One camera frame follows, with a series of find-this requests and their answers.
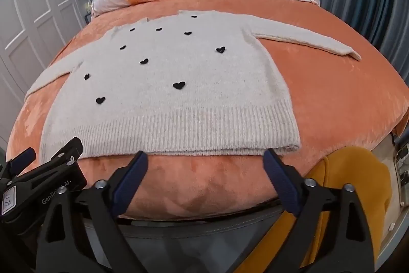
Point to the grey bed base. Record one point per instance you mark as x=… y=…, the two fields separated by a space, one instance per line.
x=204 y=234

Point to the white side table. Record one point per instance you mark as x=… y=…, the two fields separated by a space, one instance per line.
x=397 y=183

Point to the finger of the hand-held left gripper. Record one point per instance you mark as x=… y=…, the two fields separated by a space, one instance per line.
x=20 y=161
x=68 y=150

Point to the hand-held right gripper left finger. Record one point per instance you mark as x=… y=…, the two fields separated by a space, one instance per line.
x=129 y=183

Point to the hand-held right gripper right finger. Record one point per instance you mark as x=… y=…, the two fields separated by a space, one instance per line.
x=282 y=183

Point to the white sweater with black hearts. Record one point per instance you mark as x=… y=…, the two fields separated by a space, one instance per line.
x=179 y=94

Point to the orange plush blanket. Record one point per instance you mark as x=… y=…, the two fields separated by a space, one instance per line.
x=332 y=94

